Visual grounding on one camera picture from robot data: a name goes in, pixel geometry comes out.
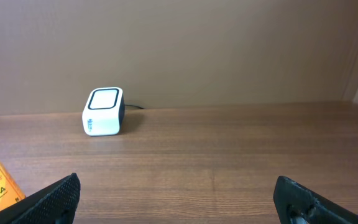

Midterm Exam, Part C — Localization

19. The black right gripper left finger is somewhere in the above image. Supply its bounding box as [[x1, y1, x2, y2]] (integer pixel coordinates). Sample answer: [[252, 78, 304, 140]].
[[0, 173, 81, 224]]

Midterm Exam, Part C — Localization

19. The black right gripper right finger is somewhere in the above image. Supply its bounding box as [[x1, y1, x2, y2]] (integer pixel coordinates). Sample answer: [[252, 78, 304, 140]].
[[273, 176, 358, 224]]

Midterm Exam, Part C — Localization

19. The white barcode scanner box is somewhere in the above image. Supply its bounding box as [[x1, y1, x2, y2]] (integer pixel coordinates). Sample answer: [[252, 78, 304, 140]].
[[81, 87, 125, 136]]

